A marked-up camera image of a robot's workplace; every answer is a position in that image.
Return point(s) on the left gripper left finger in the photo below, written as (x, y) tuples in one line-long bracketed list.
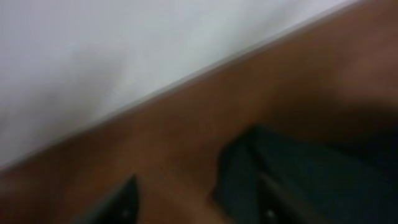
[(120, 206)]

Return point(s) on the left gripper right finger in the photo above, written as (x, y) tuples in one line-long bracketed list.
[(276, 206)]

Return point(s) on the black Nike t-shirt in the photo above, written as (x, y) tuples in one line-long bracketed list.
[(339, 162)]

